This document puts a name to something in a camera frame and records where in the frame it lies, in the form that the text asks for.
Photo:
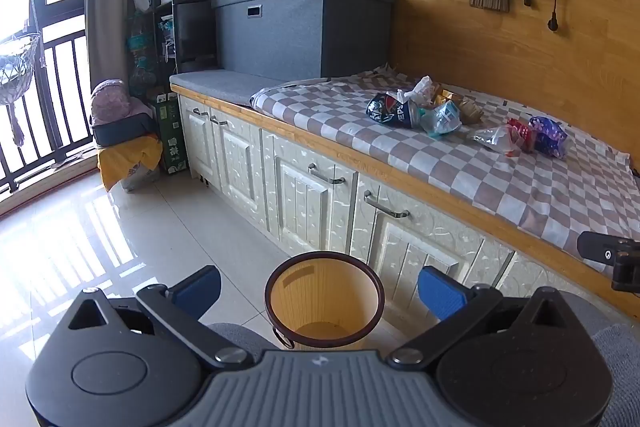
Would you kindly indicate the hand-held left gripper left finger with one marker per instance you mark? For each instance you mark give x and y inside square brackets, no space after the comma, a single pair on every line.
[197,296]

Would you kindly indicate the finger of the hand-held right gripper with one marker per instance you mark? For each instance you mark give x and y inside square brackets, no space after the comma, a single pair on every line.
[597,249]

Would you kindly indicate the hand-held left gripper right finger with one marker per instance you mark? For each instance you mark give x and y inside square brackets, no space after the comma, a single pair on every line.
[440,294]

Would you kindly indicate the beige round wastebasket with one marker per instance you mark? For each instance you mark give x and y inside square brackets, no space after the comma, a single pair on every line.
[325,307]

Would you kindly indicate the purple snack bag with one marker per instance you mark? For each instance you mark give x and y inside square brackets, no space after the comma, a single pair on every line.
[550,137]

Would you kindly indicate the red snack packet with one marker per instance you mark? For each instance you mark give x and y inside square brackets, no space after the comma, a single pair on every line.
[520,132]

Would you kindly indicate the clear plastic wrapper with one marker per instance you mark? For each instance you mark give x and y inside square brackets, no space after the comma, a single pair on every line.
[492,137]

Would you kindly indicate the crushed clear bottle teal lid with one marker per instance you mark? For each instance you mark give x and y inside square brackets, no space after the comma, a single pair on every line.
[442,119]

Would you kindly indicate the grey cloth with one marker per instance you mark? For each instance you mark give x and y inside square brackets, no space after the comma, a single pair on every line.
[617,357]

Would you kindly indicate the checked brown white cloth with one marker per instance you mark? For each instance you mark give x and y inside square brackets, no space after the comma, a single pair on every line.
[450,177]

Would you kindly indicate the cream bench cabinet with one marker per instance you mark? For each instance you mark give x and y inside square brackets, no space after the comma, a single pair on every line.
[300,192]

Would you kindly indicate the yellow cloth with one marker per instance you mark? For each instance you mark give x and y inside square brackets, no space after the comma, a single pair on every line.
[120,162]

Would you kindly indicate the green cardboard box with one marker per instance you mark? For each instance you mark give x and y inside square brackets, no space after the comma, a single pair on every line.
[170,142]

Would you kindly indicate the dark grey bin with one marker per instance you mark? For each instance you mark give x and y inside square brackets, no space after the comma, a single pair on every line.
[125,132]

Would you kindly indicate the pink bag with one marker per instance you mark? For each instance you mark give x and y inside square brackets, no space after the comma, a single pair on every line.
[112,102]

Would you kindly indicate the grey bench cushion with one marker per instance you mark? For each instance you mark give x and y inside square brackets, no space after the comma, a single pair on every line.
[215,84]

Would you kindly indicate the wooden back panel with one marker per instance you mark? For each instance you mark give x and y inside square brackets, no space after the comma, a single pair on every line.
[500,52]

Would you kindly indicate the black metal shelf rack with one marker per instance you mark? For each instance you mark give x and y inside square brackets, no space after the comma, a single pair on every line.
[165,32]

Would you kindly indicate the grey fabric storage box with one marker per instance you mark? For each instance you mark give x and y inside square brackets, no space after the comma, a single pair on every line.
[280,32]

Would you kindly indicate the hanging net basket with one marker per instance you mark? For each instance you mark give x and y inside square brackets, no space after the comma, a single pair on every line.
[17,67]

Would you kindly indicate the black window frame with railing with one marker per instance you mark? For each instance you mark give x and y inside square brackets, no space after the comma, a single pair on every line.
[37,14]

